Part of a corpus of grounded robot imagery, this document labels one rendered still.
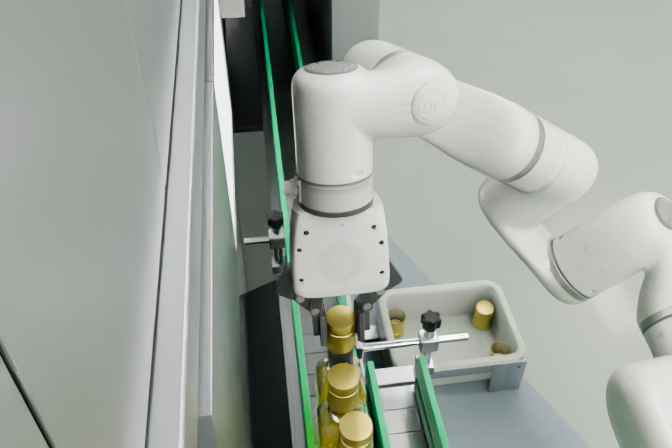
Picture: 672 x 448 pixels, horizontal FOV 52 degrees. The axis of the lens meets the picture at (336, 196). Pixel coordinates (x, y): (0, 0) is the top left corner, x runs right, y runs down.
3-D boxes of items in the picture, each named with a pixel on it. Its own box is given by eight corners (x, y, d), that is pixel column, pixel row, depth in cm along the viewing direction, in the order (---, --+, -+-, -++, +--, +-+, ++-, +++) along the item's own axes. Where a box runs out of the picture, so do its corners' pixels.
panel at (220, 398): (217, 113, 141) (195, -52, 119) (232, 112, 141) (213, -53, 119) (221, 591, 74) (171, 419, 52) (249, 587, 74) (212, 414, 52)
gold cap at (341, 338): (323, 330, 80) (322, 305, 77) (353, 327, 80) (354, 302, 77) (327, 355, 77) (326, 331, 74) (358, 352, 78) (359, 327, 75)
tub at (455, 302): (374, 321, 130) (376, 290, 124) (490, 308, 132) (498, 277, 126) (392, 402, 117) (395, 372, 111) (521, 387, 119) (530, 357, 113)
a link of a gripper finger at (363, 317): (357, 293, 73) (358, 344, 76) (387, 290, 73) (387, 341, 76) (352, 276, 76) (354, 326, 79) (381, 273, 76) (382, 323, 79)
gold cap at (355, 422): (336, 434, 73) (336, 411, 70) (369, 430, 73) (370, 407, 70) (340, 466, 70) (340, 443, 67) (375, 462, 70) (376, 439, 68)
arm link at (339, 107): (413, 38, 71) (470, 59, 63) (412, 135, 76) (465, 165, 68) (277, 61, 65) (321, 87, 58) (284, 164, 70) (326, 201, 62)
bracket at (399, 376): (363, 392, 111) (364, 366, 107) (421, 385, 112) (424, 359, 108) (367, 411, 109) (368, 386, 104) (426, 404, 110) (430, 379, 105)
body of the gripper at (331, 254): (286, 209, 65) (294, 307, 70) (393, 200, 66) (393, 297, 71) (282, 176, 72) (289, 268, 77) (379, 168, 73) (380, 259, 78)
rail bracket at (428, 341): (352, 368, 106) (354, 316, 98) (459, 356, 108) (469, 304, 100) (355, 384, 104) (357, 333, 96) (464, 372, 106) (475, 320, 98)
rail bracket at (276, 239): (247, 265, 124) (240, 209, 115) (286, 261, 125) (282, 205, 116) (248, 281, 121) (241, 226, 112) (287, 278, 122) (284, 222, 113)
